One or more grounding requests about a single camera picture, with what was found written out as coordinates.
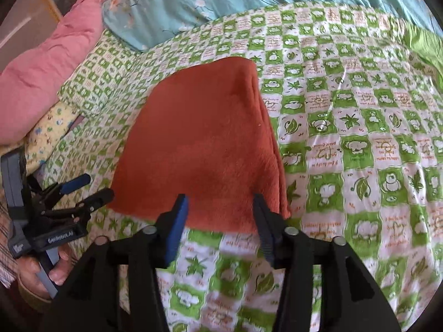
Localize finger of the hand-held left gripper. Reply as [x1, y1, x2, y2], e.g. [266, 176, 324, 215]
[43, 188, 115, 222]
[42, 173, 91, 204]

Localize rust red knit sweater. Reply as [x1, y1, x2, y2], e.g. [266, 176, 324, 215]
[107, 56, 292, 235]

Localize light blue floral quilt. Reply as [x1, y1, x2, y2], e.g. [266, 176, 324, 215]
[102, 0, 435, 53]

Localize striped woven cloth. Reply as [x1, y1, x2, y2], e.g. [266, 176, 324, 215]
[0, 194, 19, 286]

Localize pink pillow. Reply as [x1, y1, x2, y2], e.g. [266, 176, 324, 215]
[0, 0, 115, 146]

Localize person's left forearm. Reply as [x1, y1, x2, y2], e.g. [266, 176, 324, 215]
[17, 282, 54, 315]

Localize yellow patterned pillow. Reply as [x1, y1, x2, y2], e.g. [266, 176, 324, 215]
[24, 102, 85, 178]

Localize green checked printed bedsheet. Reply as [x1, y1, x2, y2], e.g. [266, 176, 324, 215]
[35, 0, 443, 332]

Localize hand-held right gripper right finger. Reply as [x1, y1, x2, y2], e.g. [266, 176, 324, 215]
[252, 194, 402, 332]

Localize person's left hand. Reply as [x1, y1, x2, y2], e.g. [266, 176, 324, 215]
[18, 245, 72, 301]

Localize plain green cloth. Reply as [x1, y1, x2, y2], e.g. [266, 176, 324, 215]
[403, 24, 443, 89]

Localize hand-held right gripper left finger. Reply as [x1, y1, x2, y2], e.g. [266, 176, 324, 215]
[39, 194, 190, 332]

